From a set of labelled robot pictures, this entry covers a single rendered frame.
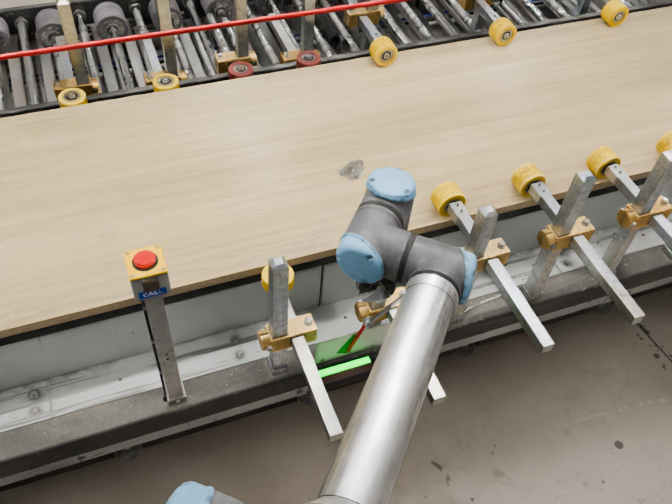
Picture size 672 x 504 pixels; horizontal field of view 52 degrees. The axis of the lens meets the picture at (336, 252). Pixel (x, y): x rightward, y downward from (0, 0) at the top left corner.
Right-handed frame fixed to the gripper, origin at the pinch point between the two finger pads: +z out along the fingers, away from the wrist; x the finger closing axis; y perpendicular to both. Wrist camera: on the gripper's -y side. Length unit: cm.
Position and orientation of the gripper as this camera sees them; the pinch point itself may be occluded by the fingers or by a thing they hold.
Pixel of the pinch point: (380, 296)
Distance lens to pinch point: 153.5
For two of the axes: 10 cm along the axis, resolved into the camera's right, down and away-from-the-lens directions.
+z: -0.7, 6.4, 7.7
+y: -9.3, 2.3, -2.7
